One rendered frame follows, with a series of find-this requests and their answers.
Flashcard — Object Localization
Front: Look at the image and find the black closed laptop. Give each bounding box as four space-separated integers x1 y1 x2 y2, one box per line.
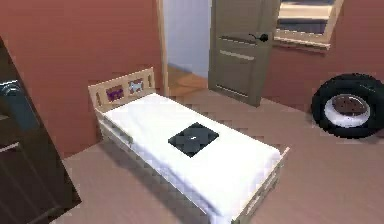
167 121 220 158

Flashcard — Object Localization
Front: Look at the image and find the grey-brown room door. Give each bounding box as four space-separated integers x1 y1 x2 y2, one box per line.
207 0 282 108

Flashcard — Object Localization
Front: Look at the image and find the black tyre with white rim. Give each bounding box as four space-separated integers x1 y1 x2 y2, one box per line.
310 73 384 140

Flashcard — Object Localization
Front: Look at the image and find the window with beige frame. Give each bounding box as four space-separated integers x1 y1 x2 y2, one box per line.
272 0 345 53

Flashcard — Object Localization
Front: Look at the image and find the black door handle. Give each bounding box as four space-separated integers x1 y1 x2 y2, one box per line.
248 32 270 43

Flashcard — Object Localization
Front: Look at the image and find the white bed with wooden frame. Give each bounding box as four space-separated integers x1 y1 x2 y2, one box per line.
87 66 291 224

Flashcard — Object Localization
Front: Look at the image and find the dark brown cupboard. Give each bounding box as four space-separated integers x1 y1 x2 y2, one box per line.
0 36 83 224

